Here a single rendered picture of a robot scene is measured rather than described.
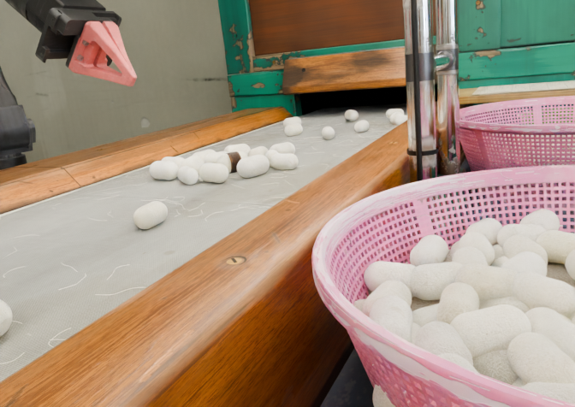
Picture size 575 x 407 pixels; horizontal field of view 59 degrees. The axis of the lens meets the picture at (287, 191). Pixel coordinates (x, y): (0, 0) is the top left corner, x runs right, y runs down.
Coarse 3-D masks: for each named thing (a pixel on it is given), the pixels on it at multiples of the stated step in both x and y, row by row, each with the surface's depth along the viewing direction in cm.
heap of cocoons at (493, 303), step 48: (432, 240) 30; (480, 240) 29; (528, 240) 29; (384, 288) 25; (432, 288) 26; (480, 288) 25; (528, 288) 24; (432, 336) 20; (480, 336) 21; (528, 336) 19; (528, 384) 17
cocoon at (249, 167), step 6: (252, 156) 54; (258, 156) 54; (264, 156) 54; (240, 162) 53; (246, 162) 53; (252, 162) 53; (258, 162) 53; (264, 162) 54; (240, 168) 53; (246, 168) 53; (252, 168) 53; (258, 168) 53; (264, 168) 54; (240, 174) 53; (246, 174) 53; (252, 174) 53; (258, 174) 54
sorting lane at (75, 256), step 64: (320, 128) 86; (384, 128) 79; (128, 192) 53; (192, 192) 50; (256, 192) 47; (0, 256) 37; (64, 256) 35; (128, 256) 34; (192, 256) 33; (64, 320) 26
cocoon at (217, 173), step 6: (210, 162) 53; (204, 168) 53; (210, 168) 52; (216, 168) 52; (222, 168) 52; (204, 174) 53; (210, 174) 52; (216, 174) 52; (222, 174) 52; (210, 180) 53; (216, 180) 52; (222, 180) 52
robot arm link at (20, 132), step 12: (0, 72) 84; (0, 84) 84; (0, 96) 83; (12, 96) 84; (0, 108) 83; (12, 108) 84; (0, 120) 82; (12, 120) 84; (24, 120) 85; (0, 132) 82; (12, 132) 83; (24, 132) 85; (0, 144) 83; (12, 144) 84; (24, 144) 86
